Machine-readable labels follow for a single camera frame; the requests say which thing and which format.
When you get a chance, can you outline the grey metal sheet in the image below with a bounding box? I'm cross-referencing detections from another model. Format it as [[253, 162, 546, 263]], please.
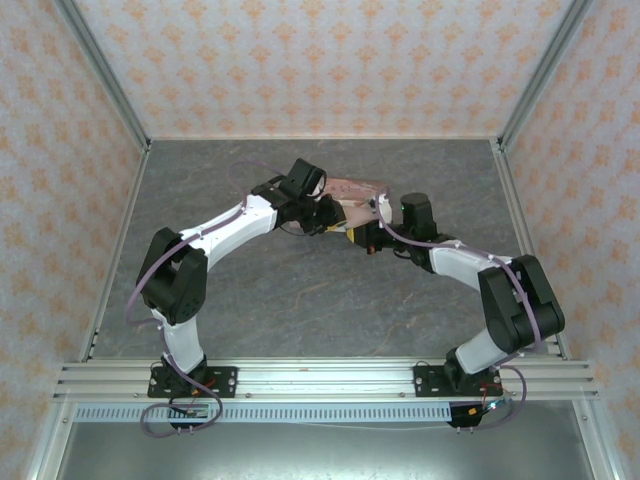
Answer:
[[49, 422, 601, 480]]

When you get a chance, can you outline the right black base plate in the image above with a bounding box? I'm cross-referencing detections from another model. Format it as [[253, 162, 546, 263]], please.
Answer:
[[413, 364, 504, 400]]

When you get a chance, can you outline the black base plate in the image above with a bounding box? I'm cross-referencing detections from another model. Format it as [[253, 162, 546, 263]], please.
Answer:
[[147, 366, 239, 400], [413, 364, 504, 400]]

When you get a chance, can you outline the grey slotted cable duct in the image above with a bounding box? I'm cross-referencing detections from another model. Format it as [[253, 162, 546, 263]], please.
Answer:
[[72, 403, 454, 425]]

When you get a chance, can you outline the pink illustrated tin box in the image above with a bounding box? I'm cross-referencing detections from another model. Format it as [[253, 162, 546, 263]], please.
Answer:
[[298, 176, 390, 236]]

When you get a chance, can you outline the short aluminium frame strut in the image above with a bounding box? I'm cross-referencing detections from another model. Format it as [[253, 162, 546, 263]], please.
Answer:
[[573, 400, 626, 480], [25, 399, 77, 480]]

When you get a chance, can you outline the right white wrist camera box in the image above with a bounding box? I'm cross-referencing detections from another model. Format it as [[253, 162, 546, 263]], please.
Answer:
[[369, 191, 394, 227]]

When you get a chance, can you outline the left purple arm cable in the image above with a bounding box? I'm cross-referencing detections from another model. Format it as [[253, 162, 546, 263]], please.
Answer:
[[126, 160, 292, 439]]

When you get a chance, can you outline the aluminium mounting rail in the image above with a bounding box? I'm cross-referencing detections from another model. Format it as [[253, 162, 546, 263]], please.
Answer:
[[52, 358, 601, 402]]

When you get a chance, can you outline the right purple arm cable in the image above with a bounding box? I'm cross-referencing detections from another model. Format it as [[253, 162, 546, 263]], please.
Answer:
[[376, 186, 549, 432]]

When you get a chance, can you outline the aluminium table side rail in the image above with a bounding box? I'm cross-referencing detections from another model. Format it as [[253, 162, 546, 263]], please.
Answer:
[[78, 142, 152, 362], [491, 142, 572, 362]]

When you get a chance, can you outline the aluminium frame post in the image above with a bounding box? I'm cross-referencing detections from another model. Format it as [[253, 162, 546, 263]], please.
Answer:
[[52, 0, 153, 152], [498, 0, 597, 152]]

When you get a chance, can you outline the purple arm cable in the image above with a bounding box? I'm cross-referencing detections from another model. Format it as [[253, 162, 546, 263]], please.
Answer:
[[376, 186, 549, 432], [126, 160, 292, 439]]

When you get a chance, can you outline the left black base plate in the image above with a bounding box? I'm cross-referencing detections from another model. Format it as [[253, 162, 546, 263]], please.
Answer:
[[147, 366, 239, 400]]

